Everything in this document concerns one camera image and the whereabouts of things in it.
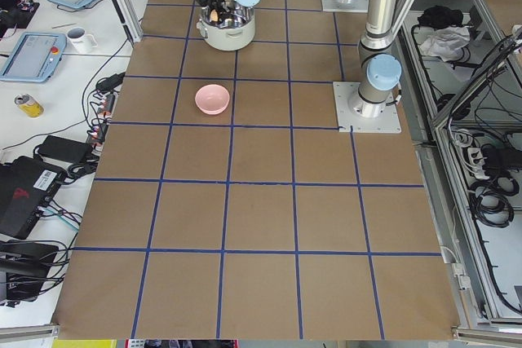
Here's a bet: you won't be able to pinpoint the brown egg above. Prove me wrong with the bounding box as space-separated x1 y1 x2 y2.
210 10 219 22

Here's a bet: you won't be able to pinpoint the white crumpled cloth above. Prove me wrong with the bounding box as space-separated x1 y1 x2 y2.
419 27 471 62

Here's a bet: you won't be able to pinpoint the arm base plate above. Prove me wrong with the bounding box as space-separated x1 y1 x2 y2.
333 81 401 134
320 0 372 13

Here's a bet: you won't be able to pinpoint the white mug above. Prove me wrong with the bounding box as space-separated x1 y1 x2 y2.
66 27 98 55

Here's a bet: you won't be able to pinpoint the yellow drink can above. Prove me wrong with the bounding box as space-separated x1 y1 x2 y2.
14 94 44 118

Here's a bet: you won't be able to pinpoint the white cooking pot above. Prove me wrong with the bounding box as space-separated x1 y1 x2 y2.
197 0 255 51

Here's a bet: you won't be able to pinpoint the near teach pendant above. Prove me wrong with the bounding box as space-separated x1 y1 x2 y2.
1 32 67 83

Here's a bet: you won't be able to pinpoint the pink bowl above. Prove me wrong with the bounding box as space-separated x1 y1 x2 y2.
194 84 230 115

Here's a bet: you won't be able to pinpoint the power strip with plugs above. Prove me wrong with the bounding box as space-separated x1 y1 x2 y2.
86 91 118 148

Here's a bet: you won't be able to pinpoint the coiled black cables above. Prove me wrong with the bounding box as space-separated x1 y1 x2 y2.
467 176 515 228

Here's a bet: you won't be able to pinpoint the black cloth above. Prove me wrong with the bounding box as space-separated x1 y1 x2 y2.
418 6 463 29

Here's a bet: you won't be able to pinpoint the black power adapter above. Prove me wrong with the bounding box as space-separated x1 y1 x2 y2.
33 135 93 164

